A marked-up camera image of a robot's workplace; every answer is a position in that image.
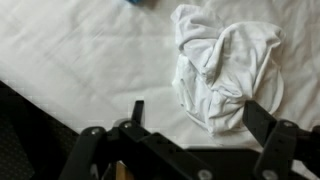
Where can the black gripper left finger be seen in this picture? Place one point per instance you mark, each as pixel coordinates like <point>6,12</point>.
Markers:
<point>110,156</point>

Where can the white shirt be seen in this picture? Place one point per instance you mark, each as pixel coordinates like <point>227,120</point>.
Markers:
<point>230,66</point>

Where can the bed with white sheet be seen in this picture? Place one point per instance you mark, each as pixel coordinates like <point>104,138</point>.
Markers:
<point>83,56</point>

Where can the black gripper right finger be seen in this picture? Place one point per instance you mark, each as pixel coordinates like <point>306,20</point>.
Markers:
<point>280,143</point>

